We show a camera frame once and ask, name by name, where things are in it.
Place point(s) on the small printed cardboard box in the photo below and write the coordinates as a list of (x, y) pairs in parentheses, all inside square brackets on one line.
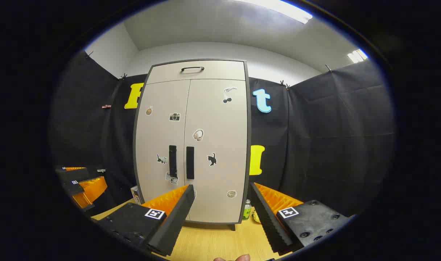
[(136, 195)]

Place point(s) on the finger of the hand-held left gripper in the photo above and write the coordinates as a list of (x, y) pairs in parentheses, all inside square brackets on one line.
[(73, 174), (75, 187)]

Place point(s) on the grey double-door shoe cabinet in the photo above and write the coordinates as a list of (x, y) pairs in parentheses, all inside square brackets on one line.
[(249, 127)]

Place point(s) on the beige cabinet drawer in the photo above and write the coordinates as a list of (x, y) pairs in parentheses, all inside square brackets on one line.
[(220, 70)]

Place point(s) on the black binder clip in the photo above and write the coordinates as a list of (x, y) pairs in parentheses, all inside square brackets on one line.
[(123, 77), (284, 85)]

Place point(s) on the camera-sticker shoe cabinet door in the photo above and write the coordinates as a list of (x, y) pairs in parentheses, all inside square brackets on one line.
[(159, 134)]

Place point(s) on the black-cat-sticker shoe cabinet door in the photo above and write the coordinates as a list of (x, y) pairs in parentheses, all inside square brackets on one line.
[(220, 119)]

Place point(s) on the black backdrop cloth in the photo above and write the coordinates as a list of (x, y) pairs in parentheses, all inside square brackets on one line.
[(333, 127)]

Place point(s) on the green plastic bottle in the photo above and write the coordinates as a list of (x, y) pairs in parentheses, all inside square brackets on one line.
[(247, 212)]

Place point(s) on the small ceiling light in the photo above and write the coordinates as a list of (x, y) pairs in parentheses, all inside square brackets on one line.
[(357, 55)]

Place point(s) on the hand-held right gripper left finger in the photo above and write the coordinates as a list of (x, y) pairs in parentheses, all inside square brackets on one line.
[(171, 224)]

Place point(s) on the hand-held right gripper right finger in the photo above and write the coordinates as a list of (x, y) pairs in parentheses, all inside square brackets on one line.
[(269, 224)]

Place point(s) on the small yellow object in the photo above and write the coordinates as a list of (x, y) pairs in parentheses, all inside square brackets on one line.
[(256, 216)]

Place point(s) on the long ceiling light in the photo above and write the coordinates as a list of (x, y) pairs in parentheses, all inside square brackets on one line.
[(285, 9)]

